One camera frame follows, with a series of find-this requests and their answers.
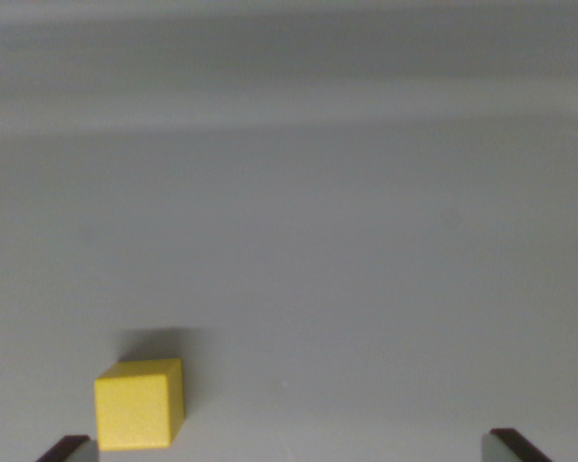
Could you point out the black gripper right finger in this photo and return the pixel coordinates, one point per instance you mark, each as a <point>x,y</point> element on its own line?
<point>508,448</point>

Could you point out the grey plastic bin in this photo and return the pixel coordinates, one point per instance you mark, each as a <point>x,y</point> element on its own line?
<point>318,192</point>

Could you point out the yellow cube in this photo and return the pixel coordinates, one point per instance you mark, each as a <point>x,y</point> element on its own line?
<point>135,409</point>

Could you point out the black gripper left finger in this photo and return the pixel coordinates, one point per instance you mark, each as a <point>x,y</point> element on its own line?
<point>72,450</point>

